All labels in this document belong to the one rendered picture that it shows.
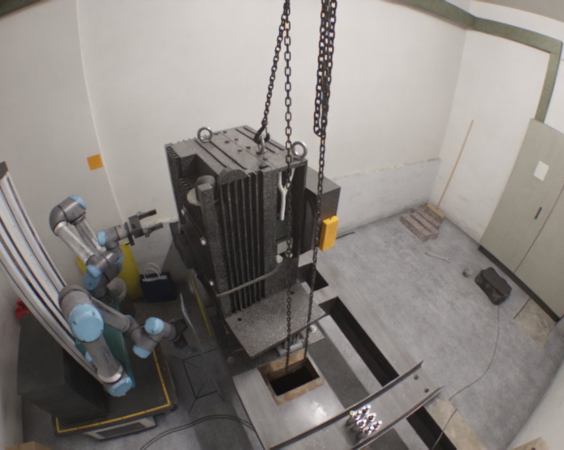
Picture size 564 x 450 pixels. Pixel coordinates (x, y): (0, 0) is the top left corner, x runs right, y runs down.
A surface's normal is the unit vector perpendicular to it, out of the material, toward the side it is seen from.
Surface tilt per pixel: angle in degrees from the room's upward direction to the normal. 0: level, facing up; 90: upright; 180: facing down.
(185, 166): 90
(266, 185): 90
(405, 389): 0
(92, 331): 82
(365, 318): 0
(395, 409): 0
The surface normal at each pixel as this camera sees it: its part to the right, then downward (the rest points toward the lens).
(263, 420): 0.03, -0.79
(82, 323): 0.80, 0.29
